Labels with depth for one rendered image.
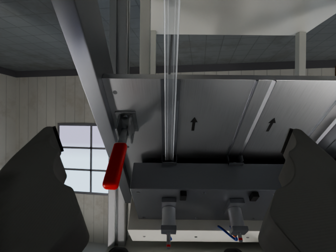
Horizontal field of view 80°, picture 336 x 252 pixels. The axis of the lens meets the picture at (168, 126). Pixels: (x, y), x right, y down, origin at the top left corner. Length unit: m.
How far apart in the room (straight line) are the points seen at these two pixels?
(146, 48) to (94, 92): 0.42
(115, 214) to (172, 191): 0.23
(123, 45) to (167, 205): 0.36
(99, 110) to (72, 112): 3.97
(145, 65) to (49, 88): 4.00
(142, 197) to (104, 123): 0.14
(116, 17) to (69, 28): 0.33
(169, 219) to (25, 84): 4.72
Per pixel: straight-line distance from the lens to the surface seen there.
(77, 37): 0.22
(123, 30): 0.52
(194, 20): 0.90
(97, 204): 4.22
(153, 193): 0.33
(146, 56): 0.64
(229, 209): 0.38
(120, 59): 0.50
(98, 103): 0.26
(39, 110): 4.66
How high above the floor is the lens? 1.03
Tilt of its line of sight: level
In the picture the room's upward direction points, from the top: 179 degrees counter-clockwise
